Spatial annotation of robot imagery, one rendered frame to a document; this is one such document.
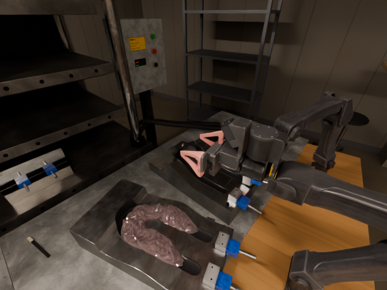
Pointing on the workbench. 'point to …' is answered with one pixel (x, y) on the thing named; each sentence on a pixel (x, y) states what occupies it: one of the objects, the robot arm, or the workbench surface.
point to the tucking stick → (38, 247)
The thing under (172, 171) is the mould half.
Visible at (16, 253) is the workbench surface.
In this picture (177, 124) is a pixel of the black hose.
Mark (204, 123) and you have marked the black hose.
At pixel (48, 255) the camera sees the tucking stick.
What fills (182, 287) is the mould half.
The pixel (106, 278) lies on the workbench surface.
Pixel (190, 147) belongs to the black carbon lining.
